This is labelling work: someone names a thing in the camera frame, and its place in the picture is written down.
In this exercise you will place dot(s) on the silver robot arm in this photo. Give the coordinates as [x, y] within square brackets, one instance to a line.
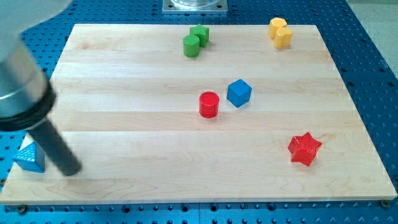
[26, 93]

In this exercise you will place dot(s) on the blue cube block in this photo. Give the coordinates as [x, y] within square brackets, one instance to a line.
[239, 93]

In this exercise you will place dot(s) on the blue triangle block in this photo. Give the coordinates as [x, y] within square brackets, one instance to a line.
[30, 158]

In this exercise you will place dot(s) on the red cylinder block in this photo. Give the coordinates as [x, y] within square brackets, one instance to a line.
[208, 104]

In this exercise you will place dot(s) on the wooden board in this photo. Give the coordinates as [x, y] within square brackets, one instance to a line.
[128, 106]

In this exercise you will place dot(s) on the green cylinder block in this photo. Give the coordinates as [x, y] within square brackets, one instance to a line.
[191, 46]

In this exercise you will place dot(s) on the green star block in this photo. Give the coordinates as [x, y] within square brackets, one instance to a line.
[202, 32]

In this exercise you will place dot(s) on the red star block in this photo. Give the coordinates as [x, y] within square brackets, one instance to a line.
[304, 148]

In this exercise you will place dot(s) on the yellow heart block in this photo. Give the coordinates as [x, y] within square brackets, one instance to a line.
[283, 37]

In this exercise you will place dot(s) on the yellow hexagon block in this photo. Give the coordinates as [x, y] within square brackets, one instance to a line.
[275, 24]

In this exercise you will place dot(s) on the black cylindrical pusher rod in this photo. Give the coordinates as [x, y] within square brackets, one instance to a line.
[49, 139]

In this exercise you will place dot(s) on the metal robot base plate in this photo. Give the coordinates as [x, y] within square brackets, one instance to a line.
[194, 6]

